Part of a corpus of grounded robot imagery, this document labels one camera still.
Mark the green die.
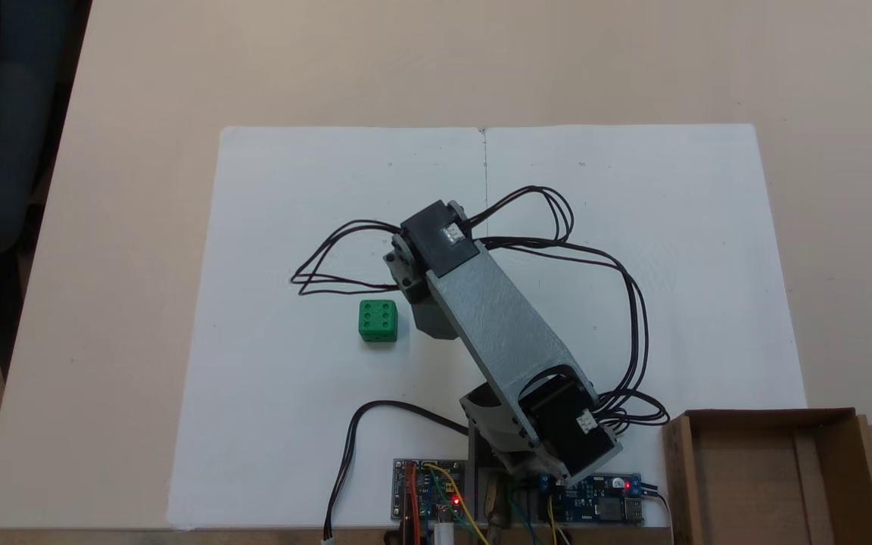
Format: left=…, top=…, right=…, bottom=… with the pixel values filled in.
left=358, top=300, right=399, bottom=343

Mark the blue circuit board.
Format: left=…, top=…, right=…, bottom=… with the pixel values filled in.
left=538, top=473, right=645, bottom=525

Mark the dark chair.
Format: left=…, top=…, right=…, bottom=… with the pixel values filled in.
left=0, top=0, right=93, bottom=379

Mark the thick black cable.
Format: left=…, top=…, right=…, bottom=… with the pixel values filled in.
left=322, top=400, right=470, bottom=543

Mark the brown cardboard box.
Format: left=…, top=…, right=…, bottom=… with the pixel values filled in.
left=662, top=408, right=872, bottom=545

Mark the thin black gripper cable loop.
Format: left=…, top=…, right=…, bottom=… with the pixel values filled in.
left=290, top=219, right=406, bottom=297

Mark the orange wire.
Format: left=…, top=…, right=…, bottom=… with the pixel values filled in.
left=404, top=463, right=423, bottom=545

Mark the circuit board with coloured wires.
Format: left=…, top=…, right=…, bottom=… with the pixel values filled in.
left=393, top=458, right=471, bottom=525

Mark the yellow wire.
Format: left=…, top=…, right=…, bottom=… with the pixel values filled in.
left=422, top=462, right=482, bottom=545

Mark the thin black arm cable bundle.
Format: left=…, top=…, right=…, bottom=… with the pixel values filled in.
left=474, top=185, right=671, bottom=437

